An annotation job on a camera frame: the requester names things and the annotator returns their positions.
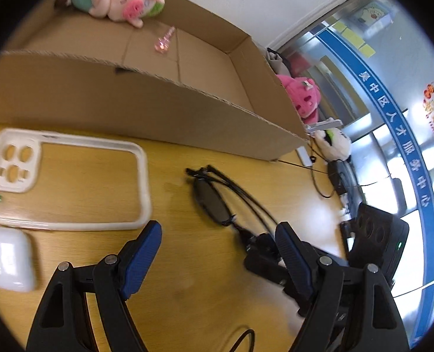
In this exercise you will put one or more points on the grey fabric item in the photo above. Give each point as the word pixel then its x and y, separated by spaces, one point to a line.
pixel 279 62

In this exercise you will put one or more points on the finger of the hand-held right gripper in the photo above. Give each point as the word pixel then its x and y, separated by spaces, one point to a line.
pixel 264 256
pixel 300 302

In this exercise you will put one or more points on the pink plush toy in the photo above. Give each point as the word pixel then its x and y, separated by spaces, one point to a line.
pixel 301 95

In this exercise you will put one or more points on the black electronic device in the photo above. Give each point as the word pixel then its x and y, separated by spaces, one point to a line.
pixel 336 176

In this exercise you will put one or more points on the grey plastic bar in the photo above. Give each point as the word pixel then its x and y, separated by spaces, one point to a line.
pixel 323 124

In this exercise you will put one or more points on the row of yellow sticky notes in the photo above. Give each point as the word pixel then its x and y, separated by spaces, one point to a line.
pixel 352 38

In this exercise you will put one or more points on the white earbuds case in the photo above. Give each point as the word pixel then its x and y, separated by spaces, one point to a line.
pixel 10 260

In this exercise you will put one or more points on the white charger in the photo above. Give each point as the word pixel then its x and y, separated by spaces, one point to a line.
pixel 304 156

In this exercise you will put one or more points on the black sunglasses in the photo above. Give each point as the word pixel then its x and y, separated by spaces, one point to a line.
pixel 211 201

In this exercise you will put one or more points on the white panda plush toy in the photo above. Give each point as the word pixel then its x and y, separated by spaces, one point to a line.
pixel 334 143

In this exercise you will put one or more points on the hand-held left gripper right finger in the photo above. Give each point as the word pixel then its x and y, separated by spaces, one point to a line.
pixel 292 260

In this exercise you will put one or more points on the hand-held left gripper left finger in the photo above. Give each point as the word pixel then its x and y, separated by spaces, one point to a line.
pixel 142 260

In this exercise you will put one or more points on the cartoon window poster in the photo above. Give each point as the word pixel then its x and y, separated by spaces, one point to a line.
pixel 372 14

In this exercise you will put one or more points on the pink hair clip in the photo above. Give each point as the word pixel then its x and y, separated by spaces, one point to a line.
pixel 162 44

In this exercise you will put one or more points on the white clear phone case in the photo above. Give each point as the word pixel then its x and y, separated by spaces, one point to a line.
pixel 142 176

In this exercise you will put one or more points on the blue window banner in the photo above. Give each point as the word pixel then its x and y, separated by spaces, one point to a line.
pixel 404 135

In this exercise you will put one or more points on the brown cardboard box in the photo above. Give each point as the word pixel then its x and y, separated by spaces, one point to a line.
pixel 129 106

